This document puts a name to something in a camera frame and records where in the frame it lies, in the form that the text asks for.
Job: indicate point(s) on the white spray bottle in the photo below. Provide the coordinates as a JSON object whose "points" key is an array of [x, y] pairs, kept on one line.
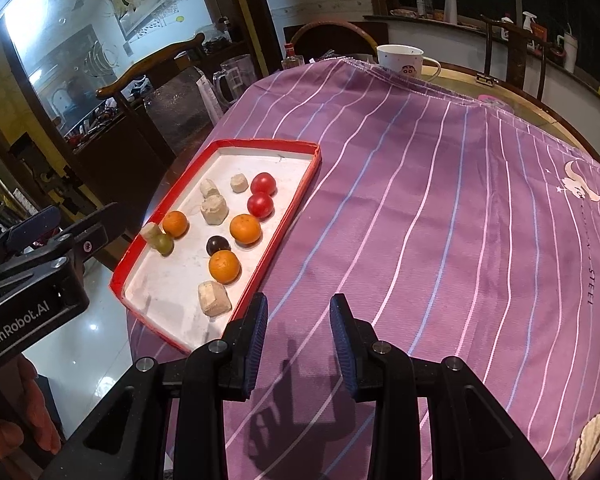
{"points": [[529, 22]]}

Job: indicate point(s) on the clear plastic bag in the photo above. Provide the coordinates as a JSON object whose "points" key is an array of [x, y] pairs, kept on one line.
{"points": [[207, 95]]}

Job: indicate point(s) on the white mug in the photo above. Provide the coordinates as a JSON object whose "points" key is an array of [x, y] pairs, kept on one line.
{"points": [[400, 60]]}

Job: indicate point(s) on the dark plum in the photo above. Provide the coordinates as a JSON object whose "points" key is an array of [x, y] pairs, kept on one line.
{"points": [[218, 245]]}

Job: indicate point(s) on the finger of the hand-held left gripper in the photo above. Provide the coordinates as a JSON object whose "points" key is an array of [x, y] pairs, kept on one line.
{"points": [[35, 225], [87, 237]]}

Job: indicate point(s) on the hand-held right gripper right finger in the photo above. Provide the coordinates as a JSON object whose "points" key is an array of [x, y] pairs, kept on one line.
{"points": [[342, 345]]}

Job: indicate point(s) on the person's left hand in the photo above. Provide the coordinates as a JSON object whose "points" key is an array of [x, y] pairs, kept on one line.
{"points": [[42, 410]]}

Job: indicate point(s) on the red tomato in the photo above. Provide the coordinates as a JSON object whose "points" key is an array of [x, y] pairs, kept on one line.
{"points": [[263, 183], [260, 205]]}

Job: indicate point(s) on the large beige rough chunk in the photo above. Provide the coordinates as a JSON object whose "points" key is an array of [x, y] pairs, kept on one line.
{"points": [[214, 208], [214, 298]]}

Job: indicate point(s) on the shallow bowl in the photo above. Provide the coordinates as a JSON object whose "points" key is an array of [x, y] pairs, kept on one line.
{"points": [[402, 12]]}

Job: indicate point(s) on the purple striped cloth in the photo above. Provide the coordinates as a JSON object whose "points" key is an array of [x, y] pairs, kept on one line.
{"points": [[430, 210]]}

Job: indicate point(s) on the glass pitcher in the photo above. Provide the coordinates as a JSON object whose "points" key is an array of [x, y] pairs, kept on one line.
{"points": [[237, 80]]}

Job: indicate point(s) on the red-edged white tray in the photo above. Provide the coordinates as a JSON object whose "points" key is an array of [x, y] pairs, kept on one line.
{"points": [[175, 285]]}

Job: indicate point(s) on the wicker basket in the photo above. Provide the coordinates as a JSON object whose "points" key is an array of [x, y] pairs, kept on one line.
{"points": [[330, 22]]}

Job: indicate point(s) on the red packet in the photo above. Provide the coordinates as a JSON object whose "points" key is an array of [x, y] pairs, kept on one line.
{"points": [[540, 32]]}

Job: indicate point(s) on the white cup with straw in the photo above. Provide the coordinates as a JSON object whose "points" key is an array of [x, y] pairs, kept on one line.
{"points": [[570, 50]]}

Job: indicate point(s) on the red-capped glass bottle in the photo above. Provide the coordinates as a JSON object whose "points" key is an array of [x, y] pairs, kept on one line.
{"points": [[291, 60]]}

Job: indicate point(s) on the small metal item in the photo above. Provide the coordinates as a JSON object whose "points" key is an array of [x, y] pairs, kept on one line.
{"points": [[485, 79]]}

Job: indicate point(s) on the green grape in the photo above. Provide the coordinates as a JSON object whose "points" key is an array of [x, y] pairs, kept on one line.
{"points": [[164, 244]]}

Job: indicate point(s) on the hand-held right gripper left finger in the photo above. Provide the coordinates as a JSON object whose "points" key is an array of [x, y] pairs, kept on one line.
{"points": [[255, 340]]}

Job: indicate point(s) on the curved wooden chair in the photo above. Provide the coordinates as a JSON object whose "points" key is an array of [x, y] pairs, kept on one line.
{"points": [[150, 62]]}

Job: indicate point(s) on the orange tangerine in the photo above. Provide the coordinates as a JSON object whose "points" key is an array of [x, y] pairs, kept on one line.
{"points": [[224, 265], [175, 223], [245, 228]]}

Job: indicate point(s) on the dark wooden chair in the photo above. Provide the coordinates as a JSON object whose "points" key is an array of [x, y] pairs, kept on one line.
{"points": [[517, 55]]}

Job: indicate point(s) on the small clear bottle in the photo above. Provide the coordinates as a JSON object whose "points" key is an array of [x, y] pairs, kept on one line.
{"points": [[428, 5], [420, 6]]}

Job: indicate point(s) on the pink flat item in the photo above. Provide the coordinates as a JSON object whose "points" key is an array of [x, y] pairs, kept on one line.
{"points": [[492, 100]]}

